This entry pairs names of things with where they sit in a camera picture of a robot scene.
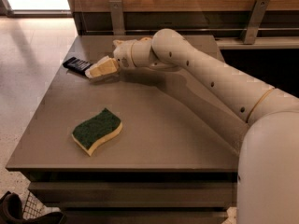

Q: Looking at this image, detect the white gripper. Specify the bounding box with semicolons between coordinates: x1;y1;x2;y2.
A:
85;39;135;79

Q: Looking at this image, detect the dark blue rxbar wrapper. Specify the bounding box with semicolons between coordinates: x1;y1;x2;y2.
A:
63;57;92;76

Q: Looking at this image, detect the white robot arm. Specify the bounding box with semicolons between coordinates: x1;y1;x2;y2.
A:
86;29;299;224

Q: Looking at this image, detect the orange fruit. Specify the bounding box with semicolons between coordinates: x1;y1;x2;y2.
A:
140;37;152;41

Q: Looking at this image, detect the green and yellow sponge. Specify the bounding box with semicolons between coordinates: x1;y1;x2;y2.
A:
72;108;122;156

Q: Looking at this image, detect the grey table with drawers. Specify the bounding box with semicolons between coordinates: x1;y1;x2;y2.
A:
5;35;250;224

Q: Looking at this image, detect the grey side shelf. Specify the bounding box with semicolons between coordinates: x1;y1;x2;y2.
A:
216;36;299;49

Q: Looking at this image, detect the black bag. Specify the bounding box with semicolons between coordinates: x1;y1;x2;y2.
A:
0;191;66;224

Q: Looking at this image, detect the left metal bracket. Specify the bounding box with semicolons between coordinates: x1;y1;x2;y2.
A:
109;0;125;35

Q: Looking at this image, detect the metal bracket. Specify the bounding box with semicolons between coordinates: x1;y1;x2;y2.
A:
240;0;270;45
109;0;125;35

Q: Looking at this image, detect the right metal bracket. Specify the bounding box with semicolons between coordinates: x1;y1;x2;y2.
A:
240;0;270;45

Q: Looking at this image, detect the wire mesh basket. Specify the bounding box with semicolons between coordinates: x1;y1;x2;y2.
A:
22;192;45;219

